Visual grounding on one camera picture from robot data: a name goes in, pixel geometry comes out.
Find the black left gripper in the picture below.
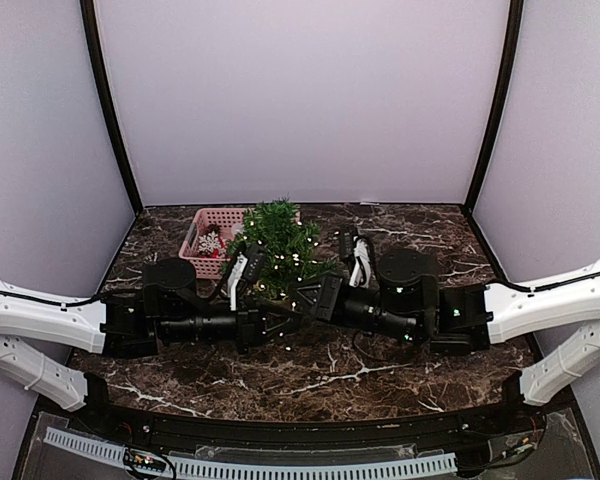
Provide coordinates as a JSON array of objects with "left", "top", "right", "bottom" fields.
[{"left": 159, "top": 295, "right": 303, "bottom": 356}]

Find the fairy light string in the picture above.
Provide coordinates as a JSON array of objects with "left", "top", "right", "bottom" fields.
[{"left": 230, "top": 215, "right": 331, "bottom": 351}]

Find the white slotted cable duct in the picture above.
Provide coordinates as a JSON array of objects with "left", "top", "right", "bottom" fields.
[{"left": 43, "top": 428, "right": 458, "bottom": 479}]

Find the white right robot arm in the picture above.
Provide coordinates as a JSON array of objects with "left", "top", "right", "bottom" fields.
[{"left": 290, "top": 249, "right": 600, "bottom": 434}]

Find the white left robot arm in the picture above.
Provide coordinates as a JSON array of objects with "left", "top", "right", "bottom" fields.
[{"left": 0, "top": 258, "right": 302, "bottom": 436}]

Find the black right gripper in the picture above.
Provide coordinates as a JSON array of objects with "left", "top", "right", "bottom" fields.
[{"left": 288, "top": 272, "right": 423, "bottom": 344}]

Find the white snowflake ornament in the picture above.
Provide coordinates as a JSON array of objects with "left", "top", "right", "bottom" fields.
[{"left": 198, "top": 231, "right": 226, "bottom": 258}]

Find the pink plastic basket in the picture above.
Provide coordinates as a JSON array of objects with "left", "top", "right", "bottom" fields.
[{"left": 179, "top": 207, "right": 247, "bottom": 280}]

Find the small green christmas tree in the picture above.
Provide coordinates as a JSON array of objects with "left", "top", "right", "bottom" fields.
[{"left": 227, "top": 198, "right": 336, "bottom": 301}]

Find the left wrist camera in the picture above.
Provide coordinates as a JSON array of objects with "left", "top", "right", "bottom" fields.
[{"left": 227, "top": 244, "right": 266, "bottom": 312}]

